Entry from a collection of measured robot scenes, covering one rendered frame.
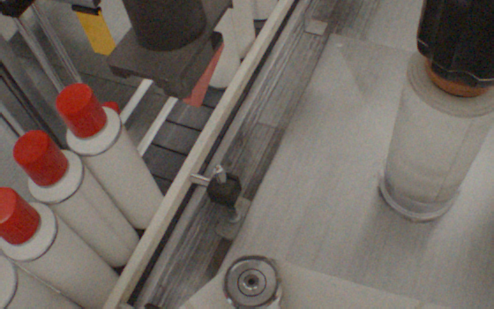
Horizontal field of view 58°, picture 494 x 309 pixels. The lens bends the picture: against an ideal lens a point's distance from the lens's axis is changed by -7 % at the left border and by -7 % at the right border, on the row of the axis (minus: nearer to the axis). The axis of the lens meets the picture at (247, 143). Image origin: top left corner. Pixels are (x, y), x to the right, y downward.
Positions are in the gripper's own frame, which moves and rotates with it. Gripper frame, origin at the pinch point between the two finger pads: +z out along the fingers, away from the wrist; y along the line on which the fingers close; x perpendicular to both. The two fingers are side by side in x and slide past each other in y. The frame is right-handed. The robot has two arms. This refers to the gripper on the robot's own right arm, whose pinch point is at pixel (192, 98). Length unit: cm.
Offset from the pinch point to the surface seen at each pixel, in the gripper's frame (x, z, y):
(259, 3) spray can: 4.6, 10.1, 25.2
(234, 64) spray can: 3.1, 10.0, 13.1
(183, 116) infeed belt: 7.4, 13.7, 5.8
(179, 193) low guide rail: 1.3, 10.5, -5.4
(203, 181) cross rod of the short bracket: -0.5, 10.5, -3.1
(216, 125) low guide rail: 1.2, 10.3, 4.0
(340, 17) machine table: -4.7, 18.6, 35.3
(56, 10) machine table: 47, 19, 24
